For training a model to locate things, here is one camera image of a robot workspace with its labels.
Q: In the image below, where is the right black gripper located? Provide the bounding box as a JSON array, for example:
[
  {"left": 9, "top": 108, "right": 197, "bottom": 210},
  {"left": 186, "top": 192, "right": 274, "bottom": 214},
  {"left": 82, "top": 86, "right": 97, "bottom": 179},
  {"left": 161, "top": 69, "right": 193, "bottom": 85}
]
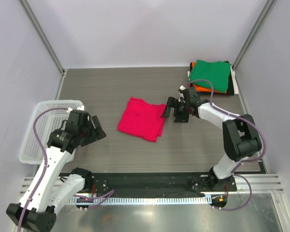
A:
[{"left": 161, "top": 97, "right": 190, "bottom": 123}]

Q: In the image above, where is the pink t shirt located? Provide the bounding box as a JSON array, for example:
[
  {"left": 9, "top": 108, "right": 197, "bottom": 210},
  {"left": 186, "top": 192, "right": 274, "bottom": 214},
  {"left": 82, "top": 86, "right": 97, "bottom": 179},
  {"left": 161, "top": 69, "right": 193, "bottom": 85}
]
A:
[{"left": 117, "top": 97, "right": 166, "bottom": 142}]

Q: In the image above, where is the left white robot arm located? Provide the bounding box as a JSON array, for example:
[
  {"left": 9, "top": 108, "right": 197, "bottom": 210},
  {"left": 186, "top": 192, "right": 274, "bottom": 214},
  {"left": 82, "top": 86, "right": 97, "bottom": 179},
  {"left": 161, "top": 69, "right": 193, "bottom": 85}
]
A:
[{"left": 6, "top": 110, "right": 106, "bottom": 232}]

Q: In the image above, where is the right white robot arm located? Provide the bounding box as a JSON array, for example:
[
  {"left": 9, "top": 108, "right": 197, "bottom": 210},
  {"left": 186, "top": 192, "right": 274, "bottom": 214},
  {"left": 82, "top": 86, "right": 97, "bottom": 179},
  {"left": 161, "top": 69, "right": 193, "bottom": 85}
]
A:
[{"left": 161, "top": 97, "right": 262, "bottom": 191}]

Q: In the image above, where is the orange folded t shirt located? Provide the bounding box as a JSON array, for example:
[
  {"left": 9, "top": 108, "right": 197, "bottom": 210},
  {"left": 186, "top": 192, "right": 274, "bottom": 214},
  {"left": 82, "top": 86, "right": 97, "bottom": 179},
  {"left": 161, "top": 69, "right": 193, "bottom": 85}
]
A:
[{"left": 189, "top": 60, "right": 224, "bottom": 92}]

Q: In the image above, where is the green folded t shirt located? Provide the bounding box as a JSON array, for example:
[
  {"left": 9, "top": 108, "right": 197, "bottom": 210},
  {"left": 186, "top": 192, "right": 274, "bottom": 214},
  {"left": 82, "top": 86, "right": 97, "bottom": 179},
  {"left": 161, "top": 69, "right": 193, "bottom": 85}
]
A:
[{"left": 188, "top": 59, "right": 232, "bottom": 93}]

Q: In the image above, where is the black folded t shirt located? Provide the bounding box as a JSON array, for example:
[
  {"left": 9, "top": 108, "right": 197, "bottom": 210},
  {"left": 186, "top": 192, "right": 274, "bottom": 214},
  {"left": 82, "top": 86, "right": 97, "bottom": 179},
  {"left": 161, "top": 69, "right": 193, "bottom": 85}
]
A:
[{"left": 189, "top": 60, "right": 235, "bottom": 96}]

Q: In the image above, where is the white folded t shirt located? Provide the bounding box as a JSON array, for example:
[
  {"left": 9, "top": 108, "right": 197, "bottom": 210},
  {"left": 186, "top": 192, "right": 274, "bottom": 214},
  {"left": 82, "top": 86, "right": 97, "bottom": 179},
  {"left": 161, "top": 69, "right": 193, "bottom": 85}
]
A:
[{"left": 190, "top": 68, "right": 239, "bottom": 96}]

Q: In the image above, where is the white plastic basket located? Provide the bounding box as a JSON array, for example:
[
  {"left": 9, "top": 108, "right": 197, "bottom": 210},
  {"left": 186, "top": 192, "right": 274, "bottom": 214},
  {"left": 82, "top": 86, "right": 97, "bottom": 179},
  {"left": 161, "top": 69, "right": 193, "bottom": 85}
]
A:
[{"left": 19, "top": 100, "right": 85, "bottom": 165}]

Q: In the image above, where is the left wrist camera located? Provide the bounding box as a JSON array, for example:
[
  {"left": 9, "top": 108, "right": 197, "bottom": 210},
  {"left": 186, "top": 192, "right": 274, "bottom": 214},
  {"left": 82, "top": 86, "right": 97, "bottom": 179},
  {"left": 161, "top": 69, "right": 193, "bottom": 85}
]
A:
[{"left": 66, "top": 108, "right": 90, "bottom": 130}]

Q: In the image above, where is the left aluminium corner post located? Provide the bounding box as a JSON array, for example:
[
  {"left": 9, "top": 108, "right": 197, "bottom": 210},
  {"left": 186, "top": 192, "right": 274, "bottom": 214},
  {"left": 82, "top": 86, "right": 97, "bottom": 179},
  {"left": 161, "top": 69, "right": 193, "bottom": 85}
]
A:
[{"left": 18, "top": 0, "right": 65, "bottom": 76}]

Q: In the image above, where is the aluminium corner post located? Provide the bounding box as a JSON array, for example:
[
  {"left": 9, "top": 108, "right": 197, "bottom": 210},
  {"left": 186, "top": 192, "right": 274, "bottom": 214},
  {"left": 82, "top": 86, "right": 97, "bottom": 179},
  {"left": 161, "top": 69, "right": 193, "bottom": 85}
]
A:
[
  {"left": 232, "top": 0, "right": 276, "bottom": 70},
  {"left": 18, "top": 0, "right": 65, "bottom": 76}
]

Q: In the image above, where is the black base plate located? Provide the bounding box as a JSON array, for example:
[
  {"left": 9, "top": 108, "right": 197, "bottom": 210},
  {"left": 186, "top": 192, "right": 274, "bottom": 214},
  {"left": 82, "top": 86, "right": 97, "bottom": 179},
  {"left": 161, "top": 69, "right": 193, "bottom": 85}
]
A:
[{"left": 92, "top": 172, "right": 237, "bottom": 197}]

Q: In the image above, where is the white slotted cable duct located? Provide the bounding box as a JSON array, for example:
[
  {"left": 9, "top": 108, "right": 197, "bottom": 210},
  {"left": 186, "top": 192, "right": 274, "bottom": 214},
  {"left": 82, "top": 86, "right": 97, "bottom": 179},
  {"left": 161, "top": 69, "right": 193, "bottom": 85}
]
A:
[{"left": 67, "top": 195, "right": 212, "bottom": 206}]

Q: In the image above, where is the aluminium rail frame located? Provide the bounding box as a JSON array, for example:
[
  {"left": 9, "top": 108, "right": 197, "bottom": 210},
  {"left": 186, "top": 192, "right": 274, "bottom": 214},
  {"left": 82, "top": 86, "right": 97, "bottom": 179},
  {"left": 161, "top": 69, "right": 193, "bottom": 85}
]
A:
[{"left": 19, "top": 174, "right": 284, "bottom": 197}]

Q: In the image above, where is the right aluminium corner post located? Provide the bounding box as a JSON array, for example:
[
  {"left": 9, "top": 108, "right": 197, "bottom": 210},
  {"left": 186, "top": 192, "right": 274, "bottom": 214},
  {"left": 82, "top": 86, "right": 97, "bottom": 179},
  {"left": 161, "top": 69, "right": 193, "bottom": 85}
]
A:
[{"left": 232, "top": 0, "right": 276, "bottom": 70}]

